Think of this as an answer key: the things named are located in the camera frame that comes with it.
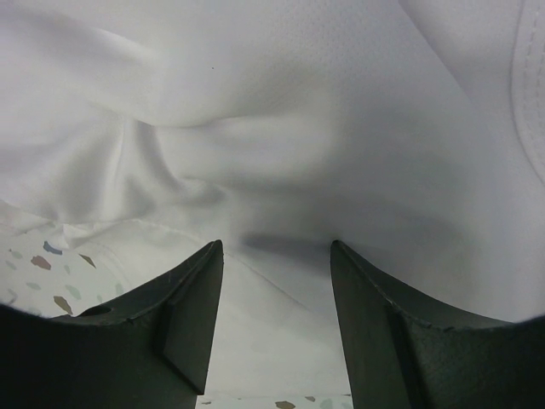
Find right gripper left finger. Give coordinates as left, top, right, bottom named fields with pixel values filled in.
left=1, top=240, right=224, bottom=409

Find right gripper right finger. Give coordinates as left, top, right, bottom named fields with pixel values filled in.
left=330, top=240, right=544, bottom=408

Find white t shirt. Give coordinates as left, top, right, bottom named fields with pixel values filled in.
left=1, top=1, right=544, bottom=396

